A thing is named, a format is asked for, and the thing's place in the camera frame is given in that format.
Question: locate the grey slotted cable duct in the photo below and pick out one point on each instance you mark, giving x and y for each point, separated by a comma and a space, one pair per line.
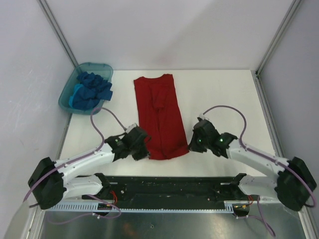
98, 207

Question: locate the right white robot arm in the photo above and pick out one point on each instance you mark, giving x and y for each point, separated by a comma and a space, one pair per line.
289, 181

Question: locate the left aluminium frame post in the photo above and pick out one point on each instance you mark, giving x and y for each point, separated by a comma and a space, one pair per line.
47, 11

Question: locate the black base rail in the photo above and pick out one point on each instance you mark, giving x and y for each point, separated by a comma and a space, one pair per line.
174, 192

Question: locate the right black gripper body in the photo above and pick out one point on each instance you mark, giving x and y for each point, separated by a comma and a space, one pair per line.
198, 144

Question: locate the right aluminium frame post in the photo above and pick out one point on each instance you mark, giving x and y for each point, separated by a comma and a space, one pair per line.
280, 32

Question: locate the light blue t shirt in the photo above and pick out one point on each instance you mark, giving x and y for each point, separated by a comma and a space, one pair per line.
75, 97

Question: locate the aluminium frame post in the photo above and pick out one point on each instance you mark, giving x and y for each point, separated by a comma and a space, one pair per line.
47, 11
280, 32

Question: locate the teal plastic bin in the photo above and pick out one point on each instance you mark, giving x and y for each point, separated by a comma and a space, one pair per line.
104, 70

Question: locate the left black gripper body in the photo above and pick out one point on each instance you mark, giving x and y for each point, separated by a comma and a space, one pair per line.
139, 151

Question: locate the dark blue t shirt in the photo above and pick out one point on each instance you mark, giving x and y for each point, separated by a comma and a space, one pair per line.
94, 90

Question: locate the red t shirt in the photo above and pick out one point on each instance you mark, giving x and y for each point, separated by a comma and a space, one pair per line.
159, 115

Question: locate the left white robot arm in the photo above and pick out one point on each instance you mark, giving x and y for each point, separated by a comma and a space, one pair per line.
54, 181

